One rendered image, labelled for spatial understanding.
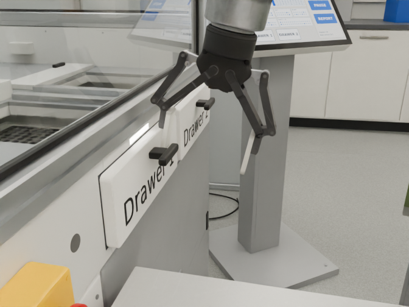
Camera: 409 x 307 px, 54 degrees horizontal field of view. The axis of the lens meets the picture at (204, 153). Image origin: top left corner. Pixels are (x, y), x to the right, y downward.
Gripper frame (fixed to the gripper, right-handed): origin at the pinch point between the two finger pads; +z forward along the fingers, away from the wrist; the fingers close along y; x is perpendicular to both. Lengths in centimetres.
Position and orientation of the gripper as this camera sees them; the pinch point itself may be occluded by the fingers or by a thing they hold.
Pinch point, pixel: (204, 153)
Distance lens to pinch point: 65.7
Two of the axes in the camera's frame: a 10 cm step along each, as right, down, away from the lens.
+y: -9.5, -2.7, 1.2
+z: -2.0, 8.9, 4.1
